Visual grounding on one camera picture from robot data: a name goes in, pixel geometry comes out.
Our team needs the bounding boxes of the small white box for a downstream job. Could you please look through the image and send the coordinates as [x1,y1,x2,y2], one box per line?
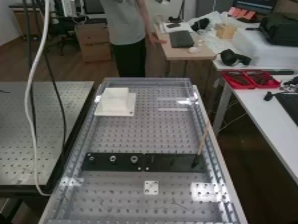
[93,86,139,118]

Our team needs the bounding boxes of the clear box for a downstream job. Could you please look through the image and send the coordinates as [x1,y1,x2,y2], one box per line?
[39,77,250,224]

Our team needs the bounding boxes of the thin stick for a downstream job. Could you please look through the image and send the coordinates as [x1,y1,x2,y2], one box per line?
[192,122,213,169]

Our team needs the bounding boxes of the black plate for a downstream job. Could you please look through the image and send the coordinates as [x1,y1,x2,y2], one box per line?
[83,152,210,174]

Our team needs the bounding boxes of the wooden desk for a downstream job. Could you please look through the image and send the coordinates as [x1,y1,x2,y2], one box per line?
[151,21,220,98]

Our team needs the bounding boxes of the red tray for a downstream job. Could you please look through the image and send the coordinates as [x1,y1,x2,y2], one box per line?
[220,69,257,90]
[242,69,282,90]

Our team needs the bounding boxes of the small white square plate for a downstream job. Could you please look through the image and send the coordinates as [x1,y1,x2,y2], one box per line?
[143,180,161,195]

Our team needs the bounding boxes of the cardboard box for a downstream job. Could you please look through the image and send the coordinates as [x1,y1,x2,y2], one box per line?
[75,22,113,64]

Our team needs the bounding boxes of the black headphones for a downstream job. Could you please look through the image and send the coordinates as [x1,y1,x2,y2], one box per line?
[220,48,253,67]

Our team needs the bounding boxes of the person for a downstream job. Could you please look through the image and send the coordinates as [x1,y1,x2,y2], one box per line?
[99,0,169,79]

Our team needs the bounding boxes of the white desk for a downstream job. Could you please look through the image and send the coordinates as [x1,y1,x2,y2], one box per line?
[212,73,298,186]
[210,19,298,73]

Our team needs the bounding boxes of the small black block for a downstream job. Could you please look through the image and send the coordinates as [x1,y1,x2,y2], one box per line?
[262,91,277,102]

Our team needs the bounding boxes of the small wooden box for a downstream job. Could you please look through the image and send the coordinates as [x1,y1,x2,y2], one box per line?
[214,24,237,40]

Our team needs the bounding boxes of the black bag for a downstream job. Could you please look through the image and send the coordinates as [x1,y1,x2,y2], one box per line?
[258,12,298,48]

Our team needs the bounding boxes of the black cable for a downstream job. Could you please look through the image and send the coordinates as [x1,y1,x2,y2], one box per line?
[21,0,68,148]

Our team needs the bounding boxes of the white cable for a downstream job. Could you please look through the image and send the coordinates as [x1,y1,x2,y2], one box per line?
[23,0,55,197]

